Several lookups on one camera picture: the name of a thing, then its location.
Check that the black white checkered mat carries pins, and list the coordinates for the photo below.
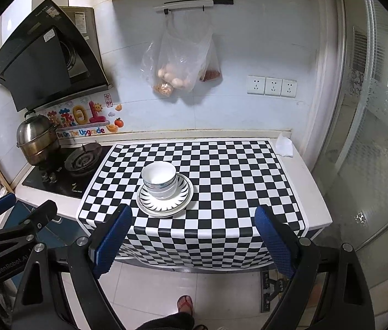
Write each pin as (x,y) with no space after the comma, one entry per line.
(217,228)

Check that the blue leaf pattern plate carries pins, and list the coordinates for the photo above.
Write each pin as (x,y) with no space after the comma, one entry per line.
(166,195)

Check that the clear plastic bag with eggs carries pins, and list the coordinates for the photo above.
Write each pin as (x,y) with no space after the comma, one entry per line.
(177,56)

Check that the glass sliding door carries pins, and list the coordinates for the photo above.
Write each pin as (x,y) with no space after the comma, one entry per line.
(352,169)

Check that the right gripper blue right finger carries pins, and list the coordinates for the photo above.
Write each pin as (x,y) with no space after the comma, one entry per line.
(281,242)

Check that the white floral plate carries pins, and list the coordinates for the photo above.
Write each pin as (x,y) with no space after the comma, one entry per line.
(165,195)

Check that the black range hood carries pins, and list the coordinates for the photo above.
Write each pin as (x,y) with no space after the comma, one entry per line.
(46,59)

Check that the white wall hook rail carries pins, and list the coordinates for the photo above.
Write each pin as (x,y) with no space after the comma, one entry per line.
(190,4)

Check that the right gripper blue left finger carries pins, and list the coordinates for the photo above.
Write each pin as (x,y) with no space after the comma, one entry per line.
(107,239)

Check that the white triple wall socket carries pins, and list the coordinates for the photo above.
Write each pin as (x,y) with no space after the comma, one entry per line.
(258,85)

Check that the person right foot sandal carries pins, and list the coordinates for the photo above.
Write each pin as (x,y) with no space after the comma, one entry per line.
(185,305)

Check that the colourful wall sticker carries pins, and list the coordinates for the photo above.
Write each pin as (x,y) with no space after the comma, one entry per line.
(90,115)

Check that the steel steamer pot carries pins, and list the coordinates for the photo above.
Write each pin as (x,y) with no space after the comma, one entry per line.
(37,138)

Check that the white bowl colourful dots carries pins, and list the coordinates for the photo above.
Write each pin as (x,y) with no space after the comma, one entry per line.
(158,175)

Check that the black gas stove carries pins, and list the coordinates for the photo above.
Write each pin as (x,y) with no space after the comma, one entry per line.
(68,171)

